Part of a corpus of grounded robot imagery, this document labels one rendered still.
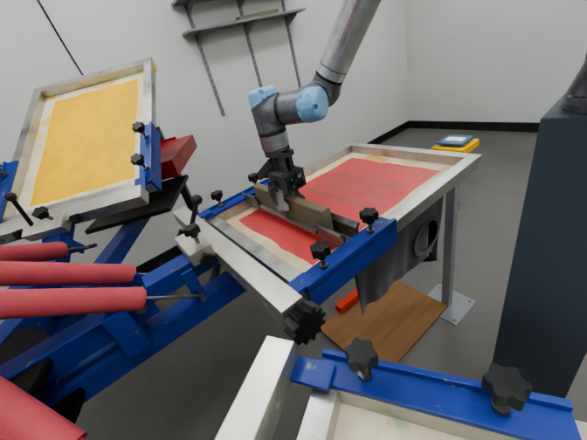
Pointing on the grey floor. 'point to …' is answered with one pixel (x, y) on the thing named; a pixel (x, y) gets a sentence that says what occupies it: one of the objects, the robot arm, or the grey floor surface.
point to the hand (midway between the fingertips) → (289, 209)
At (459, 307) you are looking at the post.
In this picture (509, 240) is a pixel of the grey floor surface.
